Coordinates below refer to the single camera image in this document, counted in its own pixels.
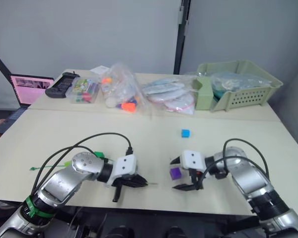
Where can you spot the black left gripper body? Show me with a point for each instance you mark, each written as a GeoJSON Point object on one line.
{"type": "Point", "coordinates": [119, 183]}

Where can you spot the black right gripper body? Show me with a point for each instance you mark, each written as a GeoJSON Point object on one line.
{"type": "Point", "coordinates": [196, 178]}

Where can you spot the purple block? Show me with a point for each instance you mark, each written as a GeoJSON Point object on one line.
{"type": "Point", "coordinates": [175, 173]}

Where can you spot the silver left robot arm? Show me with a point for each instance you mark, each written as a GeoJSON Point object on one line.
{"type": "Point", "coordinates": [64, 181]}

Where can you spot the green band on left arm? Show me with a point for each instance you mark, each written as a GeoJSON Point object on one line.
{"type": "Point", "coordinates": [37, 213]}

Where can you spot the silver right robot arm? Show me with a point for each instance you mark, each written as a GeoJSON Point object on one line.
{"type": "Point", "coordinates": [250, 173]}

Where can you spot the clear box of coloured items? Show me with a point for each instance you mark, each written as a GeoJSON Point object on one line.
{"type": "Point", "coordinates": [84, 90]}

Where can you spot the blue block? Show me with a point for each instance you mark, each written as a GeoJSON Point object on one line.
{"type": "Point", "coordinates": [185, 133]}

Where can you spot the green block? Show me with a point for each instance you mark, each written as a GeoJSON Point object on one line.
{"type": "Point", "coordinates": [99, 154]}

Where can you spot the dark rounded shape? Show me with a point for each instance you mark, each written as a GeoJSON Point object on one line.
{"type": "Point", "coordinates": [120, 233]}
{"type": "Point", "coordinates": [176, 232]}

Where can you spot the clear bag of white pads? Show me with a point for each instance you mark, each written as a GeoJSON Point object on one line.
{"type": "Point", "coordinates": [171, 94]}

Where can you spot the orange cone toy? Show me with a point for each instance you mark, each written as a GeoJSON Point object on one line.
{"type": "Point", "coordinates": [128, 107]}

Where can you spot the clear bag of toys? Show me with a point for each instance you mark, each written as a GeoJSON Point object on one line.
{"type": "Point", "coordinates": [124, 86]}

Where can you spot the pale green plastic basket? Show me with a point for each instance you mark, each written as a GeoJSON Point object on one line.
{"type": "Point", "coordinates": [250, 98]}

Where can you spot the clear bag of teal items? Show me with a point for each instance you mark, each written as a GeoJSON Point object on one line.
{"type": "Point", "coordinates": [238, 83]}

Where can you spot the black plastic tray case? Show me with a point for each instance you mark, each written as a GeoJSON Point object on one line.
{"type": "Point", "coordinates": [60, 85]}

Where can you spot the white paper packet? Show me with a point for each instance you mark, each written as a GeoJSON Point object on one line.
{"type": "Point", "coordinates": [99, 70]}

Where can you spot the open laptop with pink screen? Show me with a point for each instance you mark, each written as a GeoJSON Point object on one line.
{"type": "Point", "coordinates": [29, 89]}

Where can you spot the black slanted bar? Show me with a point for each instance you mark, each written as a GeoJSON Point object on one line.
{"type": "Point", "coordinates": [2, 65]}

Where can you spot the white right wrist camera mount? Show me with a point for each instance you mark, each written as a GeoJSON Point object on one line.
{"type": "Point", "coordinates": [192, 158]}

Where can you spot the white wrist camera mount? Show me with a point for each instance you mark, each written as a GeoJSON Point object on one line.
{"type": "Point", "coordinates": [192, 158]}
{"type": "Point", "coordinates": [124, 164]}

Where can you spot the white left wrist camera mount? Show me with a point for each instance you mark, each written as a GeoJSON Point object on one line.
{"type": "Point", "coordinates": [124, 164]}

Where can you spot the black vertical post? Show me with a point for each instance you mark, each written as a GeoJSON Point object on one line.
{"type": "Point", "coordinates": [180, 37]}

